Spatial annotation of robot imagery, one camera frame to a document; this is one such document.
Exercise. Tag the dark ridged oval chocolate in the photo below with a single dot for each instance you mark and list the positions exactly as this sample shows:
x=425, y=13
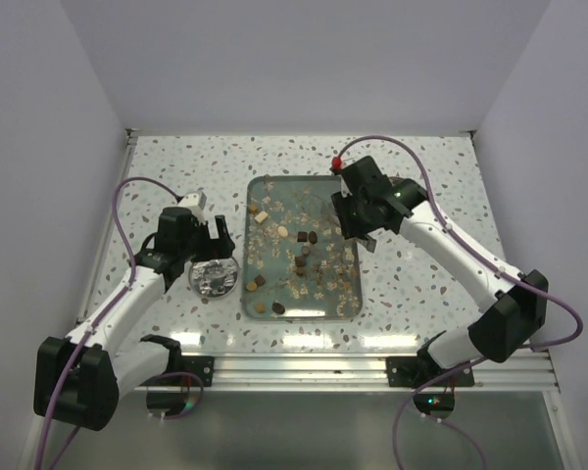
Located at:
x=278, y=308

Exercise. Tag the metal serving tongs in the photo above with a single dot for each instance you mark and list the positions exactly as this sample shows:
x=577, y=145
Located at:
x=328, y=212

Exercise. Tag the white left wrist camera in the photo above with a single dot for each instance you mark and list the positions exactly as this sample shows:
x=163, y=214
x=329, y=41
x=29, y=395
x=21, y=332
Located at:
x=195, y=202

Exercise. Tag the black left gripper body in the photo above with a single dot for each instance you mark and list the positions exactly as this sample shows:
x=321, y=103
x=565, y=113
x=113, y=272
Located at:
x=203, y=248

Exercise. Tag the round tin container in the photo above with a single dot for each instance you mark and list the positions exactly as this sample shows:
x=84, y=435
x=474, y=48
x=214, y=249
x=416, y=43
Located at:
x=398, y=180

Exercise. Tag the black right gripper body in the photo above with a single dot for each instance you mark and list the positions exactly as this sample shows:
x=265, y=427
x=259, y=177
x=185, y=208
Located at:
x=356, y=217

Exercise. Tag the white rectangular chocolate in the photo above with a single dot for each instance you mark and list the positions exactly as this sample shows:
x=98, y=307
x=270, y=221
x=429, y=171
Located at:
x=261, y=217

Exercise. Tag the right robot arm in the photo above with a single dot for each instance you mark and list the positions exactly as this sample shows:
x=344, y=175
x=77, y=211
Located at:
x=511, y=312

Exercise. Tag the brown cube chocolate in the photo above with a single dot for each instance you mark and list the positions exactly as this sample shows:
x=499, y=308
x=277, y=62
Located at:
x=260, y=281

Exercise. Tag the silver embossed tin lid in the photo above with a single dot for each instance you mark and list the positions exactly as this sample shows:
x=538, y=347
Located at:
x=215, y=278

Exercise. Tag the aluminium frame rail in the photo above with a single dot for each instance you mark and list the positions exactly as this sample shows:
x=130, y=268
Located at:
x=366, y=372

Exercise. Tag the floral blue serving tray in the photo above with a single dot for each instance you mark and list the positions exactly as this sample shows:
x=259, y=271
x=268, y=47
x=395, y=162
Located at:
x=329, y=286

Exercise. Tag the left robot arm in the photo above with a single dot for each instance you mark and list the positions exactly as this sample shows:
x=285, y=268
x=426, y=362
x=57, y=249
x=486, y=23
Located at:
x=80, y=379

